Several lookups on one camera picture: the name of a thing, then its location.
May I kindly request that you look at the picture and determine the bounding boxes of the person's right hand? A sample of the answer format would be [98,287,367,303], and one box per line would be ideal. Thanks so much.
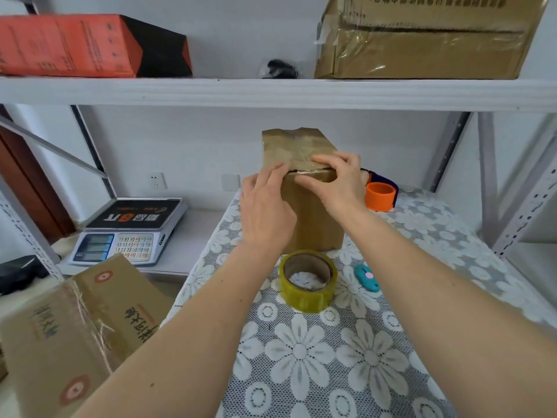
[294,151,371,227]

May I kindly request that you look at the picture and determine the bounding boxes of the person's left hand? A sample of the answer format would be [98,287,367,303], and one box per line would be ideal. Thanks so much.
[239,162,298,257]

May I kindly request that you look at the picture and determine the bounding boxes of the small brown cardboard box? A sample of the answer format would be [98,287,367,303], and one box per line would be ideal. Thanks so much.
[262,127,345,253]

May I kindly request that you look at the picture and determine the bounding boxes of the teal utility knife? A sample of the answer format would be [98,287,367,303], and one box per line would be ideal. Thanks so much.
[353,264,381,294]

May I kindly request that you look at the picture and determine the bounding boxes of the yellow tape roll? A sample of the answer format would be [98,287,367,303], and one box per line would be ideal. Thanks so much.
[278,250,339,314]

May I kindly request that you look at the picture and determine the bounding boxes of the person's left forearm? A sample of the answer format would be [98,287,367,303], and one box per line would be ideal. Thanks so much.
[71,243,288,418]

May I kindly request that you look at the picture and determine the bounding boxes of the person's right forearm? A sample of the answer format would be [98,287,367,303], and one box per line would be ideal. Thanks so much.
[343,208,557,418]

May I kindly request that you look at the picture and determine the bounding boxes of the orange tape dispenser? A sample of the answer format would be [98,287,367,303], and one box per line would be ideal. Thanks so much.
[360,168,400,213]

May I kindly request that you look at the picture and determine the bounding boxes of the large brown cardboard box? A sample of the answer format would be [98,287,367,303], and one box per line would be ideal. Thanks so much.
[314,0,550,80]

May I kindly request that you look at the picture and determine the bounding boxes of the printed brown cardboard box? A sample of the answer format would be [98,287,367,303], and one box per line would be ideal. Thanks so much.
[0,253,175,418]

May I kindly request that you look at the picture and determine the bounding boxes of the white metal shelving rack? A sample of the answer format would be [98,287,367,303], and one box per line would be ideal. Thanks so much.
[504,204,557,301]
[0,0,557,279]

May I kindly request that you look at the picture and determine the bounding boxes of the electronic weighing scale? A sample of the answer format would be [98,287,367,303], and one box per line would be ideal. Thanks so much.
[69,197,189,267]

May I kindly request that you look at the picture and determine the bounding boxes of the black item in plastic bag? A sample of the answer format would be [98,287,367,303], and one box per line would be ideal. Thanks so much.
[259,59,300,80]

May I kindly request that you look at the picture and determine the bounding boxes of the white floral lace tablecloth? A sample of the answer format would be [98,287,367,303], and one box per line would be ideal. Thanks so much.
[158,186,557,418]

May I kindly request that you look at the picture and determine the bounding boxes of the brown wooden door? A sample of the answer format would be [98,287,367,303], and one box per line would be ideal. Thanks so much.
[0,104,77,245]

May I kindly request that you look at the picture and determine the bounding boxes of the black bag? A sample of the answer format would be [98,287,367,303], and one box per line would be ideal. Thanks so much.
[0,255,49,297]

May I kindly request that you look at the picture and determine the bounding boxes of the orange and black carton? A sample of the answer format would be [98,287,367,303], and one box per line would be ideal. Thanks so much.
[0,14,193,79]

